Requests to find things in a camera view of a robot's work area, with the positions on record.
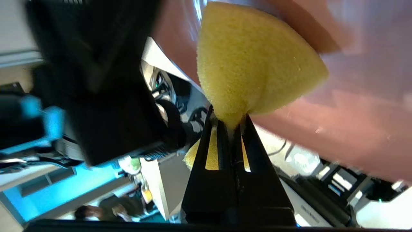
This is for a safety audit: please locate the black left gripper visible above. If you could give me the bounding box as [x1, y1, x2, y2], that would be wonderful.
[26, 0, 168, 167]

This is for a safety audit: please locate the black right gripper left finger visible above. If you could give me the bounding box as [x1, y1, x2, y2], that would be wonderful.
[181, 106, 239, 226]

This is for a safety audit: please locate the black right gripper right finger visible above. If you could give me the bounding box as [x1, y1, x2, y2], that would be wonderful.
[232, 113, 296, 226]

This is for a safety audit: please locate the pink plate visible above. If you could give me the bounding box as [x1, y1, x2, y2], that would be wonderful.
[151, 0, 412, 185]

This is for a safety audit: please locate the yellow sponge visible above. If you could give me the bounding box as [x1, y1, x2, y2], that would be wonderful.
[183, 2, 329, 171]

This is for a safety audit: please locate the white plastic bag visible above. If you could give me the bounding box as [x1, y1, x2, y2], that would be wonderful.
[118, 155, 142, 175]

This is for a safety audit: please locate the black robot chassis block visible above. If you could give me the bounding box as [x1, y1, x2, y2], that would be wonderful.
[290, 159, 399, 226]

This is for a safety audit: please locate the person in dark clothes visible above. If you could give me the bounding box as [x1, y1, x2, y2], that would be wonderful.
[75, 195, 145, 223]

